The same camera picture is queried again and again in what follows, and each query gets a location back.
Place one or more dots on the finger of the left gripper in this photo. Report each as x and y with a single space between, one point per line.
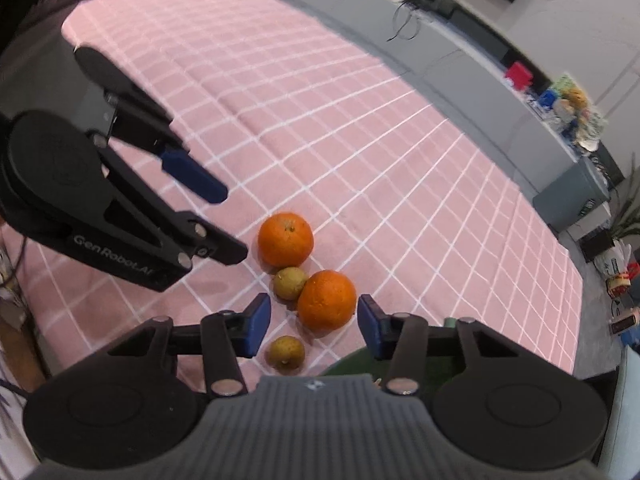
199 238
143 123

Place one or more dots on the right gripper own black left finger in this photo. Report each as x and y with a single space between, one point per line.
220 339

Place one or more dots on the right gripper own black right finger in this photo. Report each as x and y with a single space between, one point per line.
422 357

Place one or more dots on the small brown fruit front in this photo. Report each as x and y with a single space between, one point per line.
286 354

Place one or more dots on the small brown fruit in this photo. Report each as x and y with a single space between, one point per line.
286 354
289 282

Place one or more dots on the orange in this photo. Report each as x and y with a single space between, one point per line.
327 301
285 239

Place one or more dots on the green bowl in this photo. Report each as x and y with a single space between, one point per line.
380 362

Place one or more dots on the pink checked tablecloth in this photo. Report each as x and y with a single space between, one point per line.
293 117

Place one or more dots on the grey trash bin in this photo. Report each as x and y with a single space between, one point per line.
571 196

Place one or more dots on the white TV cabinet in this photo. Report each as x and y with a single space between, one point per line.
460 80

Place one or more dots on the teddy bear toy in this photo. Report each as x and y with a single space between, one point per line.
576 97

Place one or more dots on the red box on cabinet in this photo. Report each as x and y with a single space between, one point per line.
518 76

